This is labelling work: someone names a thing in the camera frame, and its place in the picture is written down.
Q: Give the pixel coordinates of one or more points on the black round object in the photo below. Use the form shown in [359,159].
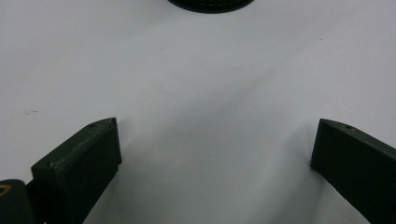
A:
[211,4]

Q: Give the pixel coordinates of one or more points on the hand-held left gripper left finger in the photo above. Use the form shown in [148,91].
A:
[77,168]

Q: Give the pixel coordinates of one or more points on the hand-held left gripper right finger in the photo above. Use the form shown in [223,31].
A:
[358,165]

